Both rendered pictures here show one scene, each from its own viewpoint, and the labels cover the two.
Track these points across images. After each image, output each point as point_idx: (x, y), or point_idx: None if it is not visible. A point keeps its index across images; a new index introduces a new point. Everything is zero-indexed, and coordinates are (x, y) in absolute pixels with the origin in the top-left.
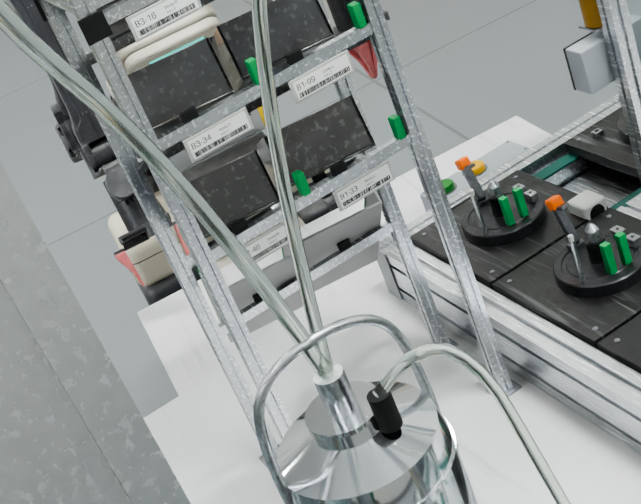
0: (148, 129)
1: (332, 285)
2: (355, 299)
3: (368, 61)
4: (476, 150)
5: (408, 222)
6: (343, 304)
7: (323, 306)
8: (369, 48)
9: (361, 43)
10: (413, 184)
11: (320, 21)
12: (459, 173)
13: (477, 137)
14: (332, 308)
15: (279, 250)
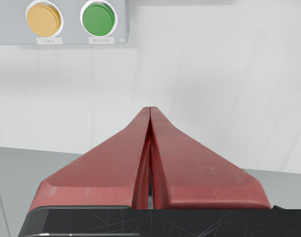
0: None
1: (249, 53)
2: (256, 2)
3: (178, 133)
4: (16, 126)
5: (131, 80)
6: (269, 7)
7: (281, 26)
8: (141, 185)
9: (230, 213)
10: (91, 132)
11: None
12: (64, 35)
13: (5, 144)
14: (281, 12)
15: (232, 151)
